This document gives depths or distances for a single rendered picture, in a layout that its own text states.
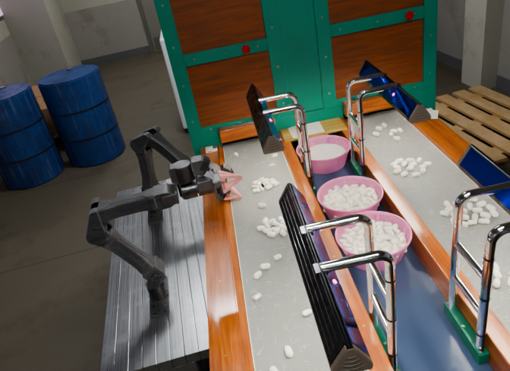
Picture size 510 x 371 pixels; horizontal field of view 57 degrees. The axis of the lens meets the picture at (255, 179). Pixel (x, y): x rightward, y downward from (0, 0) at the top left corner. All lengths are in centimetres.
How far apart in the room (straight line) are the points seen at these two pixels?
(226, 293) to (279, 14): 140
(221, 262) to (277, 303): 28
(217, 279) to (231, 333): 25
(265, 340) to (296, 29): 154
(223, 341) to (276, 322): 17
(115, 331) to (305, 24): 163
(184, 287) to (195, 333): 24
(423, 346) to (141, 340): 89
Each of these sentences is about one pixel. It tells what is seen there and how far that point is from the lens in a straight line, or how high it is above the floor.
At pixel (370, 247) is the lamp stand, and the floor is 102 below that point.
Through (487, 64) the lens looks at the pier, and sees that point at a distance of 487.
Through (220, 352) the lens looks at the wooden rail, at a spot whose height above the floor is 77.
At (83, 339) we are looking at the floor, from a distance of 281.
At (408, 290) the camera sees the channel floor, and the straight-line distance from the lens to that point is 165.
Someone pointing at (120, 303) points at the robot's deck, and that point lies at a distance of 184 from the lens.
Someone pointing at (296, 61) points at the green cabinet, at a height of 112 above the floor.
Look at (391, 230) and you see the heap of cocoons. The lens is 179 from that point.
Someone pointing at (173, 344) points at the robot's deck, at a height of 67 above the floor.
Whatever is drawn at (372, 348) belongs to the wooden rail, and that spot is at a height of 76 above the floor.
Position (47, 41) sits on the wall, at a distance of 756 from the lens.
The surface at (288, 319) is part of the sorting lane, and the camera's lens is 149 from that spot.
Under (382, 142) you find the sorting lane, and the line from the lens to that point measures 237.
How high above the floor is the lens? 183
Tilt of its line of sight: 30 degrees down
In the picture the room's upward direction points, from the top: 11 degrees counter-clockwise
